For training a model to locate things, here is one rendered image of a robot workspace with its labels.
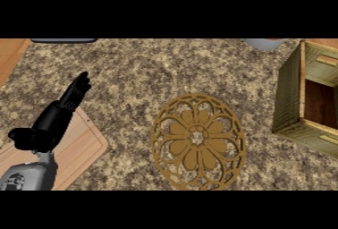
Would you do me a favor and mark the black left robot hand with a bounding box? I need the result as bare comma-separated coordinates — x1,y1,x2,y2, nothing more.
6,71,94,154

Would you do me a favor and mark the brown floral cutout placemat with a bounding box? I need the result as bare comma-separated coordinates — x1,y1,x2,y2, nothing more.
151,93,247,191

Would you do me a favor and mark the olive woven basket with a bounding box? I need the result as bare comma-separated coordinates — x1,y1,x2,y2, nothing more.
271,39,338,159

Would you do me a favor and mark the pale wooden cutting board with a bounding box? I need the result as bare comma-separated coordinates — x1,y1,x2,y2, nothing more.
0,106,110,191

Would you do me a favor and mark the dark grey flat object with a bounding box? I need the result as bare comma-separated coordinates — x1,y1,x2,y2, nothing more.
30,38,99,44

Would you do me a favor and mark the pale grey rounded object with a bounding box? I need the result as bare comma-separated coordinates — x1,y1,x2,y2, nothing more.
244,38,290,51

